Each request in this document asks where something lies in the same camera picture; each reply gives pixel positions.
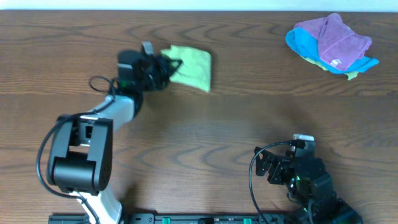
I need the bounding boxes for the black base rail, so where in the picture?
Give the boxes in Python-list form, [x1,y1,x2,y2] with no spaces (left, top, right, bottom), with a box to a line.
[47,212,299,224]

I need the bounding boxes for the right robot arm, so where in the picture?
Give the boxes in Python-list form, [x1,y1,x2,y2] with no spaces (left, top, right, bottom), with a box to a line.
[250,142,363,224]

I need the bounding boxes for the yellow-green cloth at bottom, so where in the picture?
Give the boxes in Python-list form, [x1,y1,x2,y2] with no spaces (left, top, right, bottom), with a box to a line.
[302,57,359,80]

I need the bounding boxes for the blue microfiber cloth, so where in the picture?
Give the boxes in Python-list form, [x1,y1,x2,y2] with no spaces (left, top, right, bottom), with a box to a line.
[285,28,379,74]

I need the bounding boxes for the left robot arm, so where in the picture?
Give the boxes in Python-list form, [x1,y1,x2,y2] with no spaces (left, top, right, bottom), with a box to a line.
[39,50,183,223]

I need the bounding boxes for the purple microfiber cloth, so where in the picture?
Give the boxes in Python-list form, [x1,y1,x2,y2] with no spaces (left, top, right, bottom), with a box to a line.
[294,13,372,71]

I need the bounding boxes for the green microfiber cloth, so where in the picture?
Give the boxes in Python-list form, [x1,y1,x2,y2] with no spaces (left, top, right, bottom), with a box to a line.
[160,45,211,93]

